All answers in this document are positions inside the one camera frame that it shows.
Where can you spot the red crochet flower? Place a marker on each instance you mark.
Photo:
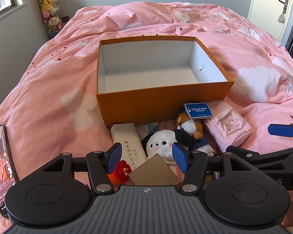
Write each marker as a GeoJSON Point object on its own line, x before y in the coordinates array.
{"type": "Point", "coordinates": [123, 169]}

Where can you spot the black smartphone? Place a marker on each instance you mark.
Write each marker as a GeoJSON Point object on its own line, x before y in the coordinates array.
{"type": "Point", "coordinates": [2, 170]}

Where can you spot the white black dog plush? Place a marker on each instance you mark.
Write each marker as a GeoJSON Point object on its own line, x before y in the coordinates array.
{"type": "Point", "coordinates": [158, 143]}

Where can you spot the small gold box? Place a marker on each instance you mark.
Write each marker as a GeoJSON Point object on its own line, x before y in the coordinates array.
{"type": "Point", "coordinates": [153, 173]}

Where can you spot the clear tube of plush toys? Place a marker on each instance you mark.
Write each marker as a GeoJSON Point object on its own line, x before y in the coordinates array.
{"type": "Point", "coordinates": [48, 4]}

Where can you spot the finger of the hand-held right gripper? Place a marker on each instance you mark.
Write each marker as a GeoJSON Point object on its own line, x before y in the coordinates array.
{"type": "Point", "coordinates": [271, 157]}
{"type": "Point", "coordinates": [282, 129]}

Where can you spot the white door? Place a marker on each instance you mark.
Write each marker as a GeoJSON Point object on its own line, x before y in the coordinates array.
{"type": "Point", "coordinates": [266, 4]}

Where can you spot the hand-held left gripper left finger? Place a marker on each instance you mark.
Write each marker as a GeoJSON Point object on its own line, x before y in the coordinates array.
{"type": "Point", "coordinates": [114, 157]}

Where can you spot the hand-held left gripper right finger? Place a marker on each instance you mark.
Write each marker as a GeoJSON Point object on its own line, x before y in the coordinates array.
{"type": "Point", "coordinates": [180, 159]}

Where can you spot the pink printed blanket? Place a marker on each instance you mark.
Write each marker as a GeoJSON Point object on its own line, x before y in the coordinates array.
{"type": "Point", "coordinates": [51, 78]}

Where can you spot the floral printed card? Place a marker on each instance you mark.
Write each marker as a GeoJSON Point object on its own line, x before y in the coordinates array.
{"type": "Point", "coordinates": [149, 128]}

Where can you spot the orange cardboard box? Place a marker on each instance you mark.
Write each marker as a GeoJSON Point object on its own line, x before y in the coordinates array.
{"type": "Point", "coordinates": [149, 107]}

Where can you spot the orange fox plush blue tag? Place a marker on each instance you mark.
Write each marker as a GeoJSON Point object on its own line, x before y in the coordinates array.
{"type": "Point", "coordinates": [189, 125]}

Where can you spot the pink fabric pouch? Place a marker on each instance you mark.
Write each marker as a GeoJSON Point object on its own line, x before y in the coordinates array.
{"type": "Point", "coordinates": [229, 126]}

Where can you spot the white glasses case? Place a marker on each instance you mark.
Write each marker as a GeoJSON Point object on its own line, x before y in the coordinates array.
{"type": "Point", "coordinates": [127, 139]}

